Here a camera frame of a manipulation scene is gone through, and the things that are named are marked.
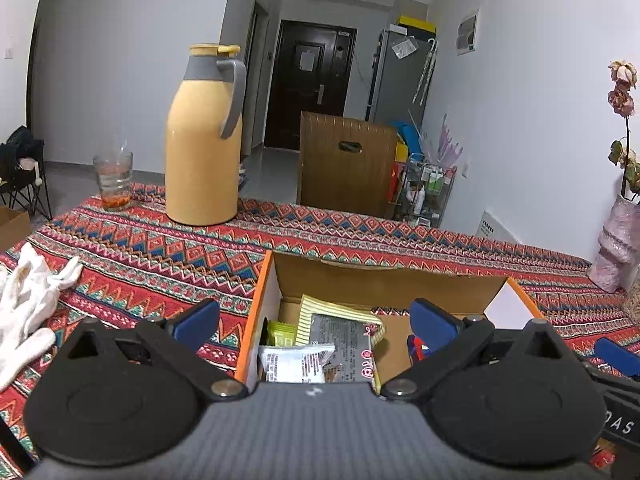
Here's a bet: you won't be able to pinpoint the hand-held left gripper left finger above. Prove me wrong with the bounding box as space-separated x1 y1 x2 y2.
60 299 249 402

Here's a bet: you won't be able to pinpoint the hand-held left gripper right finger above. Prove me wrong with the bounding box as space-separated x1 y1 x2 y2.
380 298 568 402

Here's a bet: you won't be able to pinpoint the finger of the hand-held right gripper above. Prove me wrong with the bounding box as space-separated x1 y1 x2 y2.
580 337 640 391

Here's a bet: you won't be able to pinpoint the orange red cardboard box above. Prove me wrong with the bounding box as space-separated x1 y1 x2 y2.
235 250 546 397

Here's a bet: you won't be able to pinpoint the green snack packet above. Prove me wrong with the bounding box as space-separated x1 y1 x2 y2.
266 320 299 347

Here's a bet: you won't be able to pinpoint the grey pink snack packet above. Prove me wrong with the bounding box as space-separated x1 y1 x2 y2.
310 312 382 387

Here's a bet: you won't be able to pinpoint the white snack packet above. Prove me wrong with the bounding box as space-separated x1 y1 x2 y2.
258 343 336 385

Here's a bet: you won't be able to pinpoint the yellow striped snack packet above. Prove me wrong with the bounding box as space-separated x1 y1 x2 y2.
295 295 387 347

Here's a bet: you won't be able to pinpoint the pink vase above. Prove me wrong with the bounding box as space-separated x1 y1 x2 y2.
587 194 640 294

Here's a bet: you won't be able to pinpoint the yellow thermos jug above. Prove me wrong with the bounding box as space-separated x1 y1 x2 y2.
165 44 247 226

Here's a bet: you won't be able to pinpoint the glass cup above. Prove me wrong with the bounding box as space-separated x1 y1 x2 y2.
93 151 134 211

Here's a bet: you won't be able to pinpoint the white cotton glove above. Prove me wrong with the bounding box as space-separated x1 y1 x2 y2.
0 245 84 392

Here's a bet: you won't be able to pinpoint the large brown cardboard box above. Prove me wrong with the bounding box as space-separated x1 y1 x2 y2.
298 111 400 219

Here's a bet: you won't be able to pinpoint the pink feathery decoration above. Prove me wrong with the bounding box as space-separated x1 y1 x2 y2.
434 114 464 169

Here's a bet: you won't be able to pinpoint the blue bag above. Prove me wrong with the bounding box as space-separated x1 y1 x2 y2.
395 120 424 154

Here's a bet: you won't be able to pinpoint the small brown cardboard box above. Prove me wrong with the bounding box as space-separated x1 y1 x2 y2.
0 206 32 254

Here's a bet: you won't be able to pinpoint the black folding chair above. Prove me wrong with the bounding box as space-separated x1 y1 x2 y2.
0 126 54 221

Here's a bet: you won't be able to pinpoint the grey refrigerator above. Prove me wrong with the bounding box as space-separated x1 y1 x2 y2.
372 29 436 127

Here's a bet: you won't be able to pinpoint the hanging umbrella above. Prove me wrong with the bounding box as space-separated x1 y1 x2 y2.
412 37 439 106

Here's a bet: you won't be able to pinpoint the dark door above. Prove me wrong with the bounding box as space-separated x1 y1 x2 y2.
263 20 358 152

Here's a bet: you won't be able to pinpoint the dried pink roses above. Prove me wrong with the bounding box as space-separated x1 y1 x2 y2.
607 59 640 197

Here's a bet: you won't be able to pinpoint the yellow box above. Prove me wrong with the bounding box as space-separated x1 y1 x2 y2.
397 16 437 34

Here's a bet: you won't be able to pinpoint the white wall unit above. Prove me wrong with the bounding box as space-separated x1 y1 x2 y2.
477 210 521 244

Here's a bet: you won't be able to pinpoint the wire storage cart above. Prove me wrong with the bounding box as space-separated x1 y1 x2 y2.
400 157 456 226

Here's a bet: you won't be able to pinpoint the wall electrical panel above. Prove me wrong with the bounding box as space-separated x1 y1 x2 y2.
455 7 481 56

